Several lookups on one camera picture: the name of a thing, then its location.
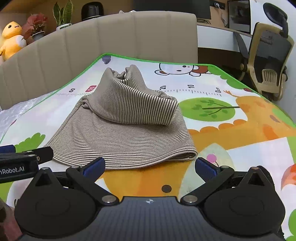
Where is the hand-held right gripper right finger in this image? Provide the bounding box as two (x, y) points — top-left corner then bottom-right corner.
(180, 157), (265, 205)

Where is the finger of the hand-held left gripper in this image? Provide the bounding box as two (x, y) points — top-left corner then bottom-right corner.
(22, 146), (54, 164)
(0, 145), (16, 154)

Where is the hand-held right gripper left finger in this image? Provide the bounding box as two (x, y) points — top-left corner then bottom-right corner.
(35, 157), (118, 205)

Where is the striped beige knit garment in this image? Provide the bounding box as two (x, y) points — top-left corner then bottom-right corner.
(44, 65), (199, 170)

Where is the person's left forearm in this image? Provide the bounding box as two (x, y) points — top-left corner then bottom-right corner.
(0, 198), (23, 241)

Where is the cartoon printed play mat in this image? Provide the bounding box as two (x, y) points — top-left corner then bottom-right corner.
(0, 53), (296, 241)

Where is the yellow plush duck toy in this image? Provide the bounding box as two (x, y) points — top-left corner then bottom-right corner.
(0, 21), (26, 61)

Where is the beige padded bed headboard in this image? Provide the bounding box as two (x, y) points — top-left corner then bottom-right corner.
(0, 10), (198, 110)

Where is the red leaf potted plant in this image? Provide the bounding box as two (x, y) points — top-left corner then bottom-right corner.
(22, 13), (48, 42)

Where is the black and gold office chair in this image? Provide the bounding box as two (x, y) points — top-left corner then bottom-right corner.
(233, 0), (295, 101)

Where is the white desk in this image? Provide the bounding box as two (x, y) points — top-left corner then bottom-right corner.
(196, 22), (255, 61)

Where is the green snake plant in pot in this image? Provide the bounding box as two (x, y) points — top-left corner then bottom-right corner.
(53, 0), (73, 30)

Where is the black round speaker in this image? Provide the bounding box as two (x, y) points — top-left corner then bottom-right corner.
(81, 2), (105, 22)

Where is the black monitor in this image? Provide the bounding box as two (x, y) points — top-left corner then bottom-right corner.
(133, 0), (212, 20)

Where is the black wall socket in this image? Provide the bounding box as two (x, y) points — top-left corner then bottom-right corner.
(209, 0), (226, 10)

